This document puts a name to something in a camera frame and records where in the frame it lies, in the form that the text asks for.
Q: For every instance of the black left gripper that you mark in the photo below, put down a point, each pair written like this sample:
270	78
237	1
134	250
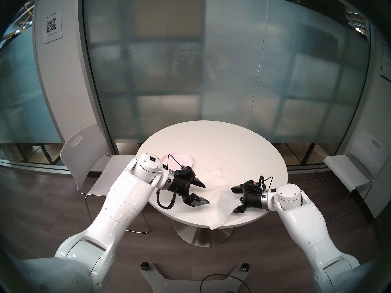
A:
180	185

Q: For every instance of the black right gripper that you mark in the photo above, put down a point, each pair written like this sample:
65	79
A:
252	200

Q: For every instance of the white paper napkin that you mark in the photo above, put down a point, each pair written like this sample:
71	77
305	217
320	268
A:
223	207

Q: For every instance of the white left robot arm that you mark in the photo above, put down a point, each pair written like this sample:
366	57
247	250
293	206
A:
122	210

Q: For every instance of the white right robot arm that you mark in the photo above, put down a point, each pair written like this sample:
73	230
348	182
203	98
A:
305	228

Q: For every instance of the pink round plate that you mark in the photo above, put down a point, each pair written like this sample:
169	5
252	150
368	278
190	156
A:
183	158

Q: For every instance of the black star knob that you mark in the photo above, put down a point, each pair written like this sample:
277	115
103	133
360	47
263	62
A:
244	267
144	265

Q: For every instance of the metal shelf rack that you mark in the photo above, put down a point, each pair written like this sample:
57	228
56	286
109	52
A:
45	155
309	153

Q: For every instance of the QR code paper sign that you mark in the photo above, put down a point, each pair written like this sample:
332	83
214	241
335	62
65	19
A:
52	25

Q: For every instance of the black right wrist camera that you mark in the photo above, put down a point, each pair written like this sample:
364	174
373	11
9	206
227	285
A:
249	186

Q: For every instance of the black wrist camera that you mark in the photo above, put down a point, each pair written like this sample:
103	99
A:
189	172
249	186

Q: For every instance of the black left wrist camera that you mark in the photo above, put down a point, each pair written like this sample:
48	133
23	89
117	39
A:
189	172

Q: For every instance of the silver table pedestal base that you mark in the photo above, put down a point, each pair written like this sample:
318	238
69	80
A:
201	236

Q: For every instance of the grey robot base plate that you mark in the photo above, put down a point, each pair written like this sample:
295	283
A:
155	280

